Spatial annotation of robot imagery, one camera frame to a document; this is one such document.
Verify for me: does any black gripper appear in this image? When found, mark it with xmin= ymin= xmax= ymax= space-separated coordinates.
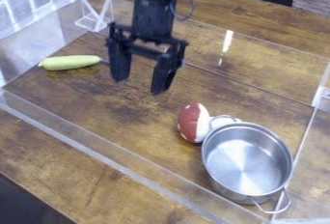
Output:
xmin=107 ymin=22 xmax=188 ymax=95

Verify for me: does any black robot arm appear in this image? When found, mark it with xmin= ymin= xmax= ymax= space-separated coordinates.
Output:
xmin=107 ymin=0 xmax=188 ymax=95

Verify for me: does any red white plush mushroom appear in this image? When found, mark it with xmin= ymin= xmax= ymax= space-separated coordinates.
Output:
xmin=176 ymin=102 xmax=239 ymax=144

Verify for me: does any green handled metal spoon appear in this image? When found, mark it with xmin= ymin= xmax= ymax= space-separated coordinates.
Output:
xmin=39 ymin=55 xmax=101 ymax=71

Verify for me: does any clear acrylic enclosure wall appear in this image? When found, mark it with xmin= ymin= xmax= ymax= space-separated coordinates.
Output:
xmin=0 ymin=0 xmax=330 ymax=224

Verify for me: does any clear acrylic triangle bracket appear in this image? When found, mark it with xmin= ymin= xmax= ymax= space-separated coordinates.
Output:
xmin=75 ymin=0 xmax=115 ymax=32

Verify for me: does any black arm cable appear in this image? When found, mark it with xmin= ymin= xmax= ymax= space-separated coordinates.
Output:
xmin=168 ymin=0 xmax=196 ymax=22

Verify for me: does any silver metal pot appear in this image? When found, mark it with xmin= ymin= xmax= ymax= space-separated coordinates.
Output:
xmin=202 ymin=115 xmax=294 ymax=214

